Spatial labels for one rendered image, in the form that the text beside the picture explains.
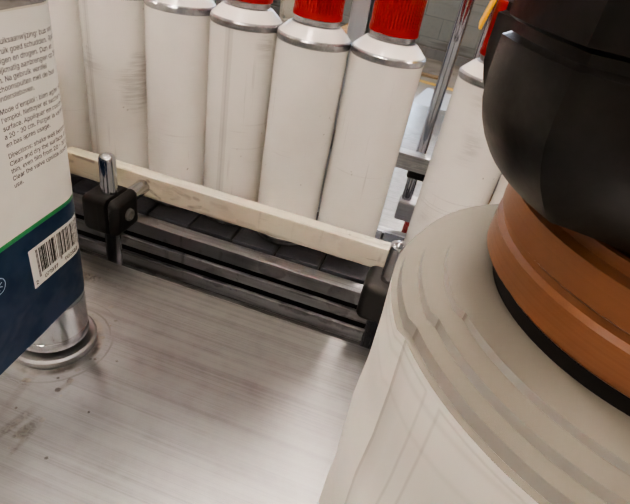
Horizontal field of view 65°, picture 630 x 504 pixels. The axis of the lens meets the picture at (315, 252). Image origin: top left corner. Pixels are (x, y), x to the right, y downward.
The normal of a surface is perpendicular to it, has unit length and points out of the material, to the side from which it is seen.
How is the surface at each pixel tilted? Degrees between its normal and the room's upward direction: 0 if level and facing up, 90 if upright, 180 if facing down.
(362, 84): 90
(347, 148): 90
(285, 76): 90
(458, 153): 90
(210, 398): 0
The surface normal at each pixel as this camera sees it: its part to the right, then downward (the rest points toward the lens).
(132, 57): 0.63, 0.53
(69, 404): 0.17, -0.81
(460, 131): -0.68, 0.32
